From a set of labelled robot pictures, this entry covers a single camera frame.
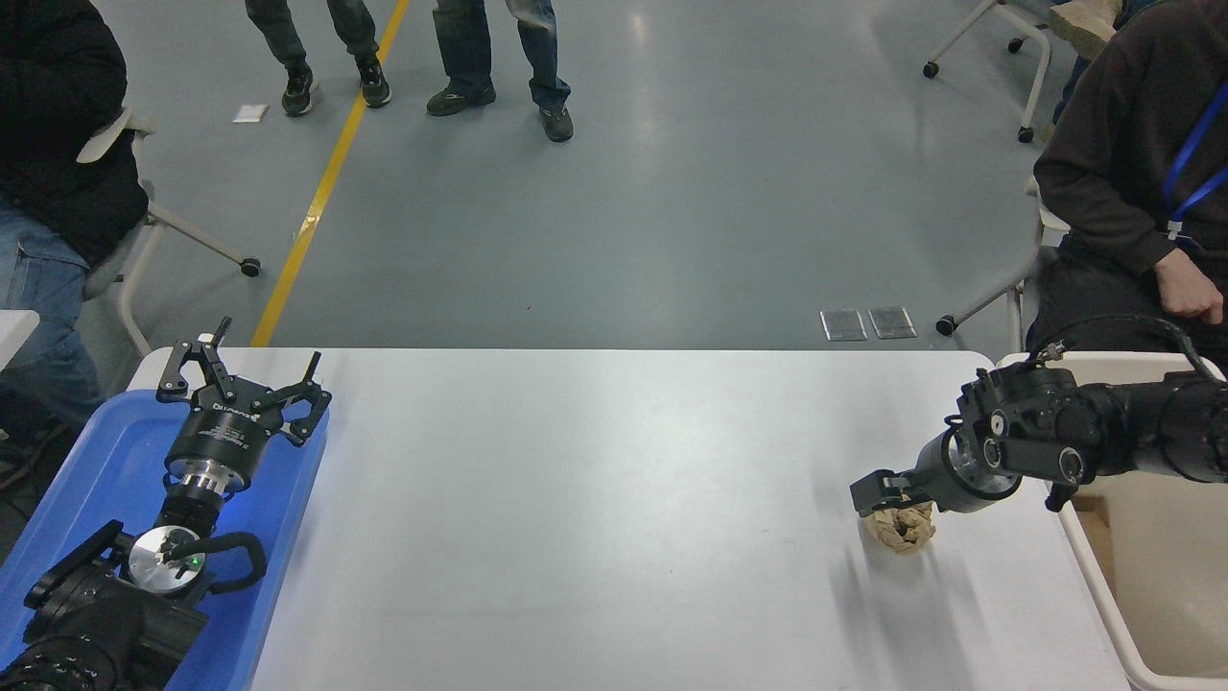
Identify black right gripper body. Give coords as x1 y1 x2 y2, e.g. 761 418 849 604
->
911 430 980 514

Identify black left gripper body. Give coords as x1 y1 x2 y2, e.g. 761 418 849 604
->
165 379 290 481

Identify tan paper ball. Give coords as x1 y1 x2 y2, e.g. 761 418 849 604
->
863 501 938 557

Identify person's hand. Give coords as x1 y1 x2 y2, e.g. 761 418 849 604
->
1154 248 1225 323

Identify blue plastic tray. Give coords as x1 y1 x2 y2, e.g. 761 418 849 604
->
0 389 330 691

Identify white wheeled chair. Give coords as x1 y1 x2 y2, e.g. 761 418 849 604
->
922 0 1051 143
77 106 262 358
935 178 1071 351

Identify small white table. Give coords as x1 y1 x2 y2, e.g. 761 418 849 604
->
0 309 41 370

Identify large pale plastic bin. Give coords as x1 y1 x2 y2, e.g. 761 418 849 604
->
996 351 1228 691

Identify seated person in black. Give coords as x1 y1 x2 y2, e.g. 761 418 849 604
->
0 0 152 481

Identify standing person, black shoes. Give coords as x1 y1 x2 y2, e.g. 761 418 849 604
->
245 0 392 118

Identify standing person, grey shoes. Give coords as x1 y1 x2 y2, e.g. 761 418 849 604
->
426 0 575 143

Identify tan boot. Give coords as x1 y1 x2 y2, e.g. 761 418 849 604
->
1048 0 1123 63

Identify seated person with lanyard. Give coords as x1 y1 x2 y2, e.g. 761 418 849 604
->
1022 0 1228 370

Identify blue lanyard with badge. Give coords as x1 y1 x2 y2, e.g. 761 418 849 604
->
1161 96 1228 252

